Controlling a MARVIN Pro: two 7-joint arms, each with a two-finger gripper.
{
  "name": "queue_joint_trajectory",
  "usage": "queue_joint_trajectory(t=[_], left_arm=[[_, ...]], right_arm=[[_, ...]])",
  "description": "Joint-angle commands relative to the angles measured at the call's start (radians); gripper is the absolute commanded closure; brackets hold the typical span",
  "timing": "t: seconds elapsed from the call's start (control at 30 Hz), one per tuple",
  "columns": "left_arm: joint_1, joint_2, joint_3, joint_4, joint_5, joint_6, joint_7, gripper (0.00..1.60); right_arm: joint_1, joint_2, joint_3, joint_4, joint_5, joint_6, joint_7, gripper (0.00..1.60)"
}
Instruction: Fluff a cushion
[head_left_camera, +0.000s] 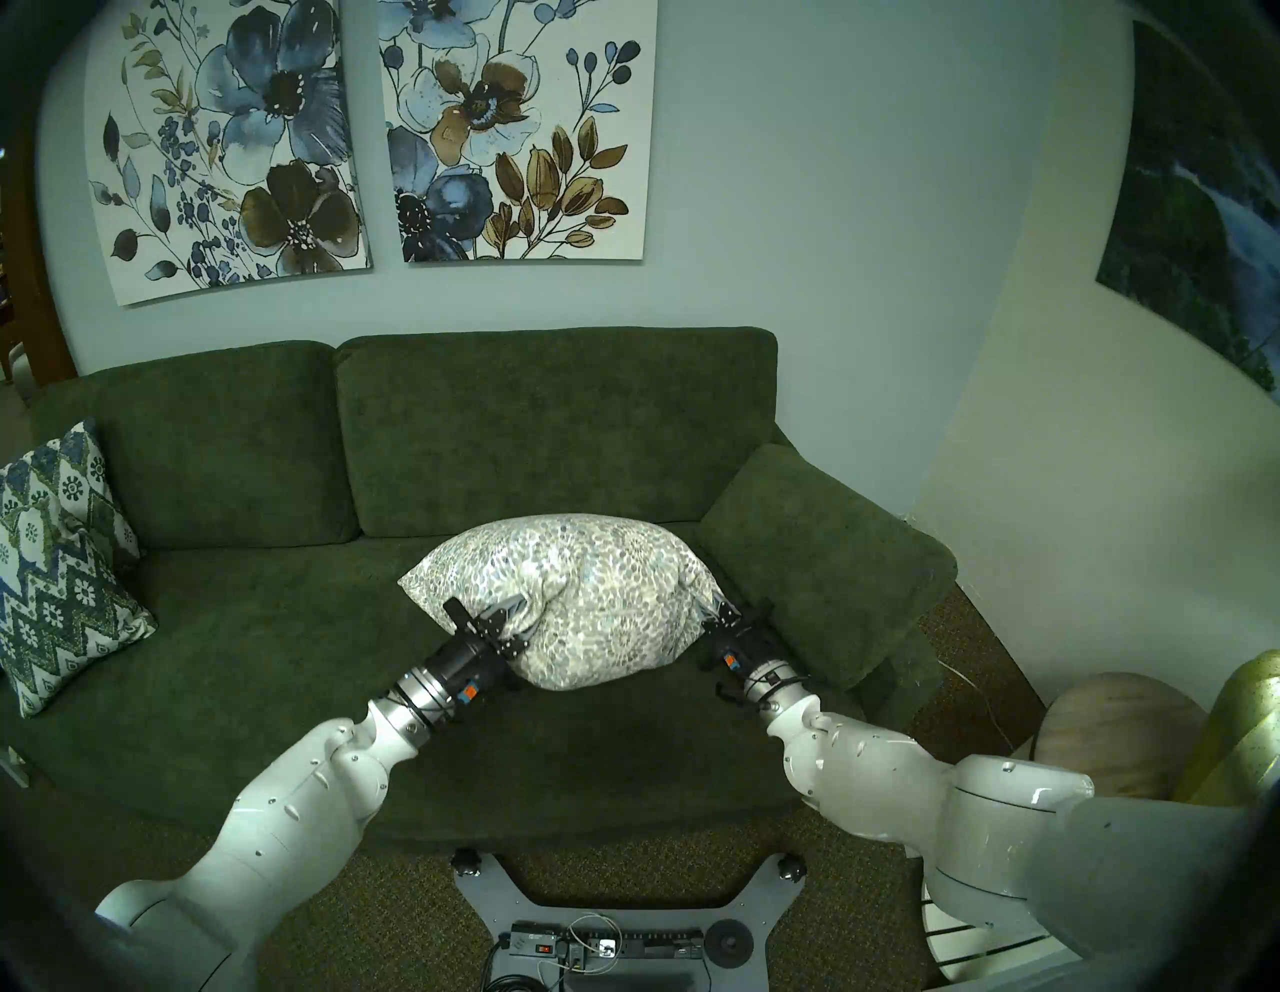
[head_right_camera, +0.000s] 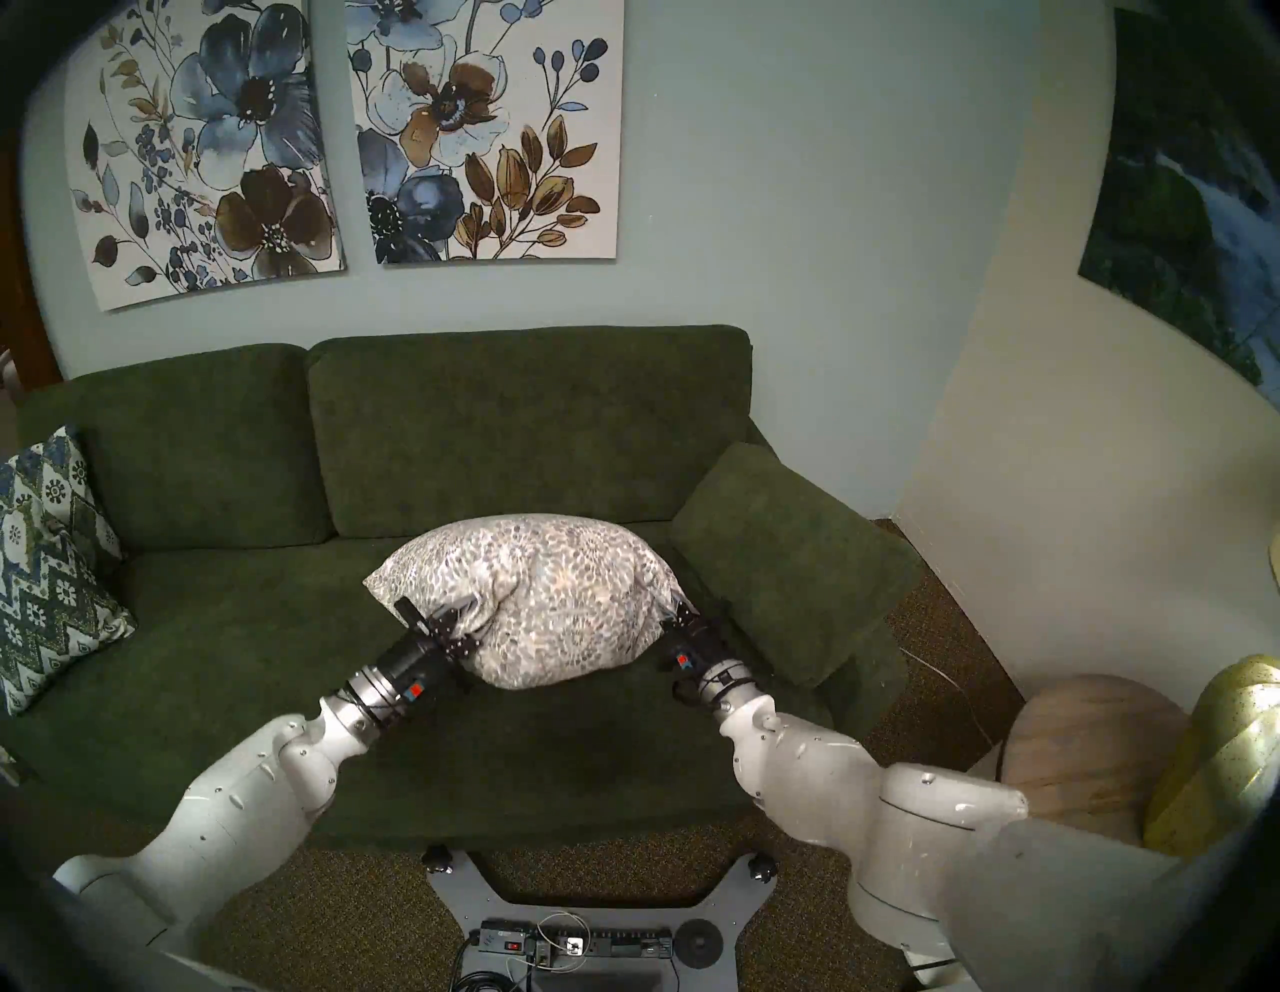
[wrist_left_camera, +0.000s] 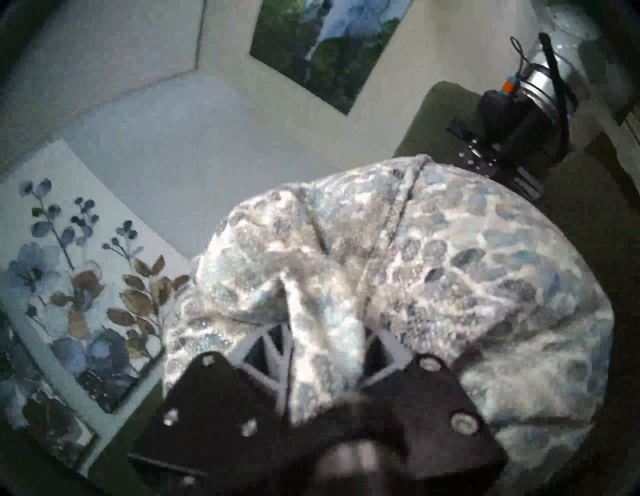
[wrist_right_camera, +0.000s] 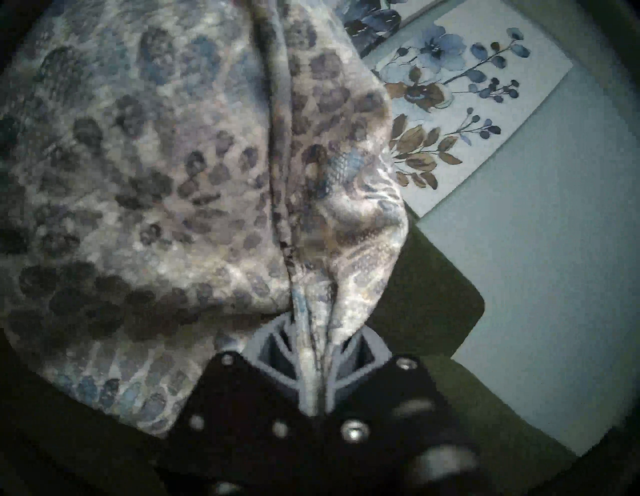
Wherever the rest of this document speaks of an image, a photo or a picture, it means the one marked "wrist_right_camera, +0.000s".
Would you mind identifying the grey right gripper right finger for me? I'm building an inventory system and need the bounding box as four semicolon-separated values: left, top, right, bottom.
315;325;496;496

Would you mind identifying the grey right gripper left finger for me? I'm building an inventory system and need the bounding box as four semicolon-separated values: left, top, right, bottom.
155;312;321;496

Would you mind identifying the grey pebble print cushion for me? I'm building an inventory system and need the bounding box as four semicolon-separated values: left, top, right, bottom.
0;0;411;438

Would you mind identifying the wide green sofa back cushion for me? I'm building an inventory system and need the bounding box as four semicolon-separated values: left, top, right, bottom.
365;207;486;358

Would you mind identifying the green sofa armrest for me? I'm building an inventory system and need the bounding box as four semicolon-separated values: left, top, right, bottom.
420;354;578;496

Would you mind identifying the green fabric sofa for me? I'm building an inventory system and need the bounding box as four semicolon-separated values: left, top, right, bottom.
0;205;581;496

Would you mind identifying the brown leaves flower canvas painting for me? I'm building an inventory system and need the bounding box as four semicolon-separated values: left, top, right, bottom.
362;0;573;218

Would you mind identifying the dark blue flower canvas painting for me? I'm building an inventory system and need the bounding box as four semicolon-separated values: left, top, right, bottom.
335;0;446;58

